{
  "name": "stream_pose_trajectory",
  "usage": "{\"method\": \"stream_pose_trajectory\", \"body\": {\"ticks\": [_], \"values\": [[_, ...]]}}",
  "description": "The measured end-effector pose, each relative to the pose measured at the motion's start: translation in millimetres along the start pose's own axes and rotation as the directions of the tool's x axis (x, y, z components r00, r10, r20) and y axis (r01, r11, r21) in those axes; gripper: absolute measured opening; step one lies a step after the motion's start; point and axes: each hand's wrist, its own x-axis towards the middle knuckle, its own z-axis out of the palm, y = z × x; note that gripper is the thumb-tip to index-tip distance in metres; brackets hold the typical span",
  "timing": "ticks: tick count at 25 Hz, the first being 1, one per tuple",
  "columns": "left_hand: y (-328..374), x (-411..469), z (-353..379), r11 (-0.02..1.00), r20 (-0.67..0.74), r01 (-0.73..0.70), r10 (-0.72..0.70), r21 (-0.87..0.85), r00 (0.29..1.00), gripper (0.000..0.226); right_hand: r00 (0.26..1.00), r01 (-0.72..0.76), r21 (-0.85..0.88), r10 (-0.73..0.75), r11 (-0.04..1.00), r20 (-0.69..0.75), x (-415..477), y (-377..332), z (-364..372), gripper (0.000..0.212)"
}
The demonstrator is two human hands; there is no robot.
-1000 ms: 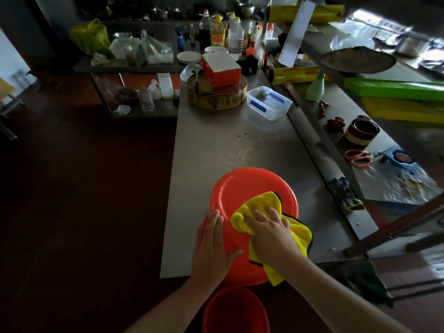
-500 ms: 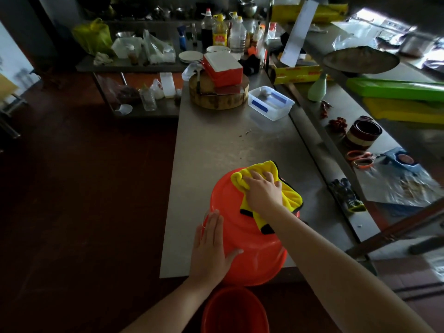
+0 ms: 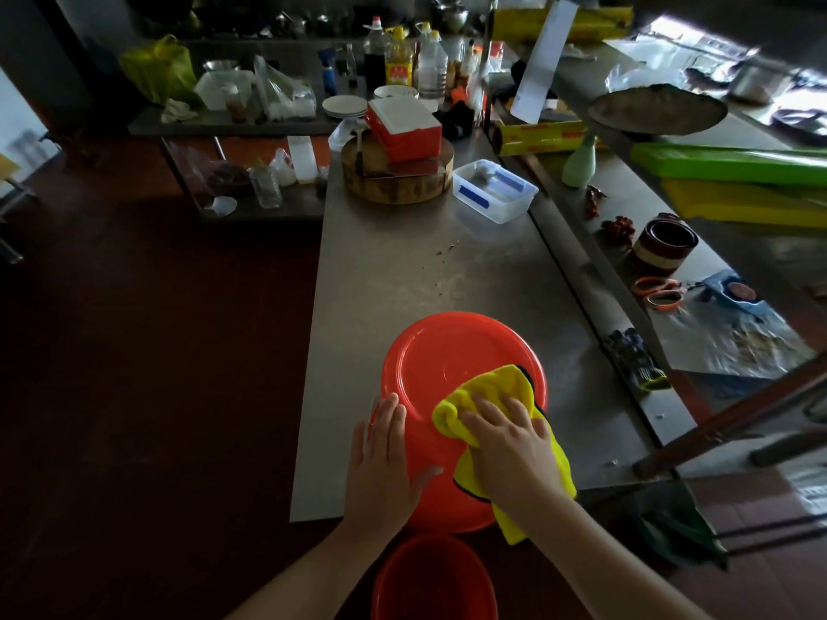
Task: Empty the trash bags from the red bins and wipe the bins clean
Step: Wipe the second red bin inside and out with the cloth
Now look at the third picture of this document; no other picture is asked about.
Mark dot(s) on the person's left hand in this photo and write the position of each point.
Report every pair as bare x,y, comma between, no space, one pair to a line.
378,484

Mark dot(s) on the person's right hand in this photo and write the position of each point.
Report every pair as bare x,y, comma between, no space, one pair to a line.
517,464

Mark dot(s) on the person's right middle finger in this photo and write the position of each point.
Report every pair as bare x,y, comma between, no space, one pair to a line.
519,416

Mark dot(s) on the person's left middle finger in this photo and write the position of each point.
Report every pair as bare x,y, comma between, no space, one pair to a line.
386,426

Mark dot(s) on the person's left thumb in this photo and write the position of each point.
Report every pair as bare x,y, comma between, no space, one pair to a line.
424,482

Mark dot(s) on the person's left little finger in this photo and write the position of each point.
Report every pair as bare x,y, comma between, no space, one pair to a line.
356,448

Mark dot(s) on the person's right thumb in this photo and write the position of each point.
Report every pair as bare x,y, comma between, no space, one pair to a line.
473,424

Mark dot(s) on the yellow cleaning cloth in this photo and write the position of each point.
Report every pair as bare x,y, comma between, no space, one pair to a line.
497,384

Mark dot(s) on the orange plastic basin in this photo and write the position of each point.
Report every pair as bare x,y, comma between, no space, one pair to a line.
439,361

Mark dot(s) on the person's left forearm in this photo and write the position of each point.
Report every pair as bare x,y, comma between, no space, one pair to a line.
310,577

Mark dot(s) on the person's right forearm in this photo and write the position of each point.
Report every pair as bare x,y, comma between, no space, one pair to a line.
594,561

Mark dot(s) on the red plastic bucket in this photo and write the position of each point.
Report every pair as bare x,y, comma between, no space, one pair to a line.
433,581

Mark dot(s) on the dark scrubber with yellow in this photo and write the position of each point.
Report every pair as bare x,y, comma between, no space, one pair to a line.
636,361

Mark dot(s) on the orange scissors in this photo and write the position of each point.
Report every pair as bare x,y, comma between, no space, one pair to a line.
659,293

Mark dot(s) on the dark green bag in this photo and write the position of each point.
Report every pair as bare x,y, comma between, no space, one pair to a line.
678,529

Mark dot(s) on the dried red chili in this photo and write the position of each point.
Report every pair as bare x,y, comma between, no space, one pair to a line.
593,201
619,231

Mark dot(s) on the crumpled clear plastic sheet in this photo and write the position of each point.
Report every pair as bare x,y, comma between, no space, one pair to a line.
730,342

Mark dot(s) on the brown ceramic jar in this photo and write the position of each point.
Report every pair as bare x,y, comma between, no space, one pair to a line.
664,245

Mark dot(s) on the clear plastic container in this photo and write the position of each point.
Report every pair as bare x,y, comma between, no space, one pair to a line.
496,190

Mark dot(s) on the round wooden chopping block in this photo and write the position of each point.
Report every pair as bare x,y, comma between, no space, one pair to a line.
400,183

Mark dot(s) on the blue plastic holder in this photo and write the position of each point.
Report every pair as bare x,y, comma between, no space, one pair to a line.
733,293

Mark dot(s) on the pale green bottle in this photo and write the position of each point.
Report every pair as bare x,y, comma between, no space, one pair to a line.
579,166

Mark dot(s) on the clear plastic bottle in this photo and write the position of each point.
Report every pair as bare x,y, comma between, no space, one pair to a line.
265,187

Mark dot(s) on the small white dish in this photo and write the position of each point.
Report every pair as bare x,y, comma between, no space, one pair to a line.
223,206

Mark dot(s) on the yellow cling wrap box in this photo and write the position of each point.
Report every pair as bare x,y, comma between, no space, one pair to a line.
539,138

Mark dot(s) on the white rectangular container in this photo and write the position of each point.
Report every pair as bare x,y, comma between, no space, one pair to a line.
302,160

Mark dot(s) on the red and white box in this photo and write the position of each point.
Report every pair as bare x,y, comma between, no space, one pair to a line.
404,129

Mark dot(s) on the yellow cutting board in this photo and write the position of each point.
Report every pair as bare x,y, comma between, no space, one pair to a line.
743,203

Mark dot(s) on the stack of white plates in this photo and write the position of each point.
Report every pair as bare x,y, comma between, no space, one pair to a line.
344,106

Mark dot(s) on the green cutting board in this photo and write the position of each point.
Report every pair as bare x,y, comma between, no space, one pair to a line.
730,164

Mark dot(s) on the white bowl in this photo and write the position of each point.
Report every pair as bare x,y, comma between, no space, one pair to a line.
395,91

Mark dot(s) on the low metal shelf table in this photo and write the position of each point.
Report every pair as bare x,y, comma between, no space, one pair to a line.
213,125

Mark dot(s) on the clear plastic bag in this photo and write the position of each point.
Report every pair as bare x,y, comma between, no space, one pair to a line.
284,93

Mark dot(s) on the white paper sheet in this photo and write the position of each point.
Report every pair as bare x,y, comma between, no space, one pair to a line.
543,64

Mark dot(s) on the small brown jar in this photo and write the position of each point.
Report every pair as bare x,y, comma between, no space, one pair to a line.
234,104

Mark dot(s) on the blue spray bottle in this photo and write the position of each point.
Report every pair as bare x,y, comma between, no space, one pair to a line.
329,74

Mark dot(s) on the clear liquid bottle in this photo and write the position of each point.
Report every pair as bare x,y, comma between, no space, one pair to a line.
431,67

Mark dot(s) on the yellow oil bottle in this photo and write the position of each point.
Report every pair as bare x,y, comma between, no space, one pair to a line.
399,64

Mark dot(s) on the dark sauce bottle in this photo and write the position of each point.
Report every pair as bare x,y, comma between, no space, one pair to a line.
375,61

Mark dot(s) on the white rag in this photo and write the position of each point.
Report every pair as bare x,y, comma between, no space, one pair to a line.
178,111

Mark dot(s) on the white plastic tub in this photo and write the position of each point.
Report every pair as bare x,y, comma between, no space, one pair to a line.
213,88

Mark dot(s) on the long yellow wrap box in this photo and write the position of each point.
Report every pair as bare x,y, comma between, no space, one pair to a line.
594,22

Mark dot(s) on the yellow plastic bag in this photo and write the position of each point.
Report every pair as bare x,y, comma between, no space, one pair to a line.
158,70

